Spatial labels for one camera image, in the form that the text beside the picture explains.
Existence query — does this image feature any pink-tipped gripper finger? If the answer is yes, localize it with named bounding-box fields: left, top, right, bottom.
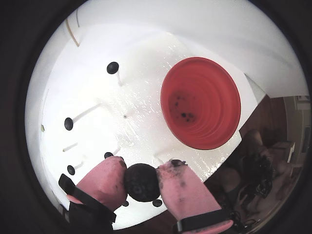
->
left=58, top=156, right=129, bottom=231

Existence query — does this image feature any stained pink gripper finger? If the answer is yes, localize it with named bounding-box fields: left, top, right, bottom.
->
left=156, top=159, right=235, bottom=234

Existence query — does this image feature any red collapsible silicone cup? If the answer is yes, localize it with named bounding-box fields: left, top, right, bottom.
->
left=160, top=57, right=242, bottom=151

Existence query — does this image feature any thin wooden skewer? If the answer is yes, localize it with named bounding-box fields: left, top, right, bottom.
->
left=65, top=19, right=80, bottom=47

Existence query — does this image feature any white backdrop sheet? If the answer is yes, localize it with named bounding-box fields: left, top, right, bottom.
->
left=25, top=0, right=309, bottom=98

